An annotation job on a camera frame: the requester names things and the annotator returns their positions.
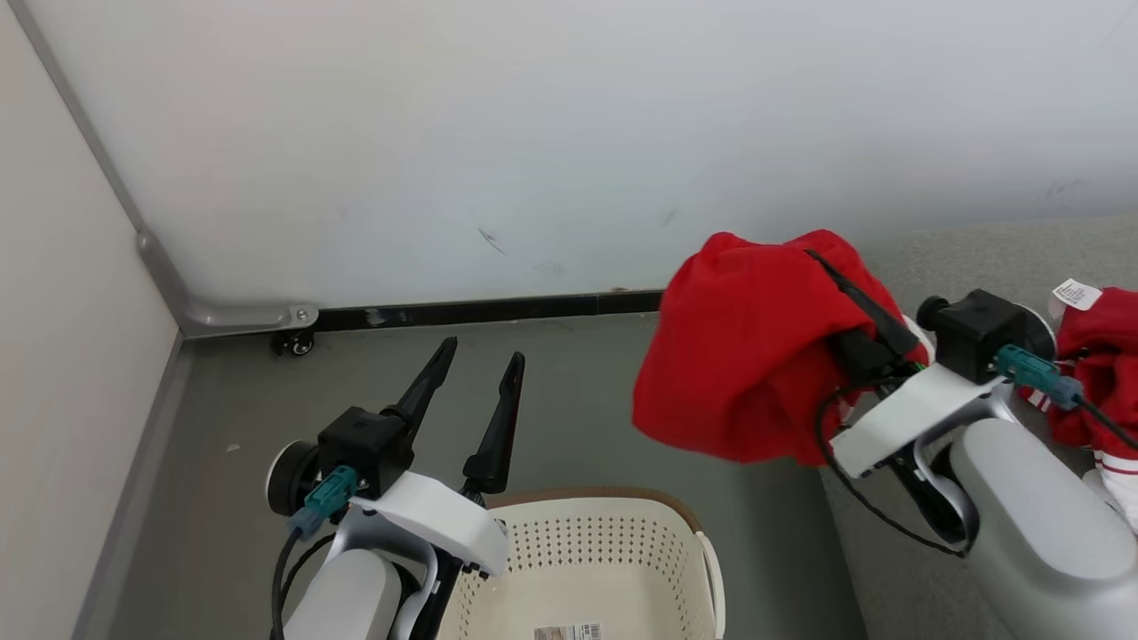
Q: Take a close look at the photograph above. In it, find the white perforated laundry basket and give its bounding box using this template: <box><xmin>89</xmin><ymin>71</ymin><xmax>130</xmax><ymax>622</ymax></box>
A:
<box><xmin>436</xmin><ymin>486</ymin><xmax>725</xmax><ymax>640</ymax></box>

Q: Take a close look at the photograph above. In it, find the red number 17 jersey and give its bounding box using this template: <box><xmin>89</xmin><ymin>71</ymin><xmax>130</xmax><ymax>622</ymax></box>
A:
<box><xmin>1018</xmin><ymin>278</ymin><xmax>1138</xmax><ymax>534</ymax></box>

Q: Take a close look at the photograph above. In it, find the black right camera cable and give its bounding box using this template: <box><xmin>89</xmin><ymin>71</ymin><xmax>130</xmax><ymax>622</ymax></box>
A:
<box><xmin>1076</xmin><ymin>396</ymin><xmax>1138</xmax><ymax>452</ymax></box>

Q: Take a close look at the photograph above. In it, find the white camera bracket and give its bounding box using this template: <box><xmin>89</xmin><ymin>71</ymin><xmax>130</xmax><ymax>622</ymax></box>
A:
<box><xmin>349</xmin><ymin>471</ymin><xmax>512</xmax><ymax>579</ymax></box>
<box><xmin>829</xmin><ymin>363</ymin><xmax>1010</xmax><ymax>479</ymax></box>

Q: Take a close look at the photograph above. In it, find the teal right camera connector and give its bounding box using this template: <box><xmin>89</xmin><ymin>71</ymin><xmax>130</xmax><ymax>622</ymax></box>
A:
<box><xmin>994</xmin><ymin>345</ymin><xmax>1086</xmax><ymax>410</ymax></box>

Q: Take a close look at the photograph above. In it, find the metal leg with caster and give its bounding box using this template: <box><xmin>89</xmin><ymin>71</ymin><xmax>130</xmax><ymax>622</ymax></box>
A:
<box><xmin>4</xmin><ymin>0</ymin><xmax>321</xmax><ymax>339</ymax></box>

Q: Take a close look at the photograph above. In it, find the white right camera bracket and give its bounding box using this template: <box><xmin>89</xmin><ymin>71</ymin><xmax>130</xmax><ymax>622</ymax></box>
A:
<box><xmin>829</xmin><ymin>363</ymin><xmax>1010</xmax><ymax>479</ymax></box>

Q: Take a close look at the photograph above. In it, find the black baseboard strip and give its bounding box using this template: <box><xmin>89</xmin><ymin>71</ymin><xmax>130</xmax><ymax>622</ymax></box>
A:
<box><xmin>316</xmin><ymin>289</ymin><xmax>666</xmax><ymax>332</ymax></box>

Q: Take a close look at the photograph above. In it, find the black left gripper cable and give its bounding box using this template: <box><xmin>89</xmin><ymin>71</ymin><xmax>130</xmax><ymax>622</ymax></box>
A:
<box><xmin>279</xmin><ymin>532</ymin><xmax>337</xmax><ymax>640</ymax></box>

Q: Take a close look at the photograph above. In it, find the white left camera bracket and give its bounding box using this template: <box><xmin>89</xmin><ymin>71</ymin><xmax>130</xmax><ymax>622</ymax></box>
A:
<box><xmin>349</xmin><ymin>471</ymin><xmax>512</xmax><ymax>579</ymax></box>

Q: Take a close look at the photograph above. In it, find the black camera cable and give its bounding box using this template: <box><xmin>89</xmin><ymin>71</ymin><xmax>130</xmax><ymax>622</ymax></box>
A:
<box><xmin>1076</xmin><ymin>396</ymin><xmax>1138</xmax><ymax>452</ymax></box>
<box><xmin>268</xmin><ymin>532</ymin><xmax>303</xmax><ymax>640</ymax></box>

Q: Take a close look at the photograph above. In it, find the grey fabric sofa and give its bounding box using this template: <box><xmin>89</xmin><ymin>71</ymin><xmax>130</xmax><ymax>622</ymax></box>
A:
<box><xmin>818</xmin><ymin>213</ymin><xmax>1138</xmax><ymax>640</ymax></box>

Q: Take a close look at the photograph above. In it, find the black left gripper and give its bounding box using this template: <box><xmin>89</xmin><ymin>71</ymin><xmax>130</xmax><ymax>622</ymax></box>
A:
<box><xmin>382</xmin><ymin>336</ymin><xmax>525</xmax><ymax>640</ymax></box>

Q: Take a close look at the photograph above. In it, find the teal left camera connector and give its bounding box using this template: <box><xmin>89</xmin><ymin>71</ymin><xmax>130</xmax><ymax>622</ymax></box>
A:
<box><xmin>289</xmin><ymin>465</ymin><xmax>359</xmax><ymax>541</ymax></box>

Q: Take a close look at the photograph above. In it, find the plain red garment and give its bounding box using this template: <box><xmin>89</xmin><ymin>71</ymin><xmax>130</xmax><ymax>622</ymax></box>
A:
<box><xmin>631</xmin><ymin>229</ymin><xmax>930</xmax><ymax>468</ymax></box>

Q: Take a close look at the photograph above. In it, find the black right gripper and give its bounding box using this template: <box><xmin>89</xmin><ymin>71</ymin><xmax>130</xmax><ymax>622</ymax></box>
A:
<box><xmin>805</xmin><ymin>249</ymin><xmax>972</xmax><ymax>548</ymax></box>

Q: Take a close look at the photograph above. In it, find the black left camera cable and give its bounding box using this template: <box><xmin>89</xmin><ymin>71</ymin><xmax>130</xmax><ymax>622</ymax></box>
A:
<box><xmin>268</xmin><ymin>532</ymin><xmax>303</xmax><ymax>640</ymax></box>

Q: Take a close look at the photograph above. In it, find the teal camera connector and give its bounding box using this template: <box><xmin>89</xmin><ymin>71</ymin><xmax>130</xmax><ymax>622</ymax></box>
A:
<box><xmin>994</xmin><ymin>345</ymin><xmax>1086</xmax><ymax>410</ymax></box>
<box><xmin>289</xmin><ymin>465</ymin><xmax>359</xmax><ymax>541</ymax></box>

